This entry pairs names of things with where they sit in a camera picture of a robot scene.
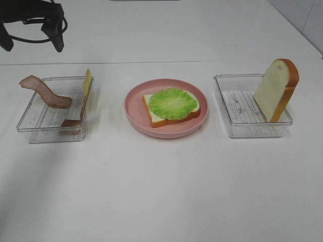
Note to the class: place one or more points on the bacon strip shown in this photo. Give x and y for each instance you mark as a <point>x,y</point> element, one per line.
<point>51,99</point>
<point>72,126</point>

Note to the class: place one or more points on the upright white bread slice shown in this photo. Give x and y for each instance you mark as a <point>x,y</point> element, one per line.
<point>276,88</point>

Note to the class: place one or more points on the clear plastic bread tray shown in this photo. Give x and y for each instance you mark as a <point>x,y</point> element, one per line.
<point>241,115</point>

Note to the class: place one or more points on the yellow cheese slice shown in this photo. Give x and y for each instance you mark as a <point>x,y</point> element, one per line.
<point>87,83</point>

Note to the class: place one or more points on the clear plastic ingredient tray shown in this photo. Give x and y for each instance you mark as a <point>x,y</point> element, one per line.
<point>41,123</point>

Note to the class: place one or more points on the pink round plate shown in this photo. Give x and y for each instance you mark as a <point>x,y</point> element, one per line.
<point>138,116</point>

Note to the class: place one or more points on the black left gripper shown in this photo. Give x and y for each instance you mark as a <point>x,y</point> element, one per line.
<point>15,11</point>

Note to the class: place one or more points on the green lettuce leaf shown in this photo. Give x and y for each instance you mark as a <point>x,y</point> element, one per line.
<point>172,103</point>

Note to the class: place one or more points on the white bread slice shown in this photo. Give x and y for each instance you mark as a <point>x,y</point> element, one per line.
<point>276,88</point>
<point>161,121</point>

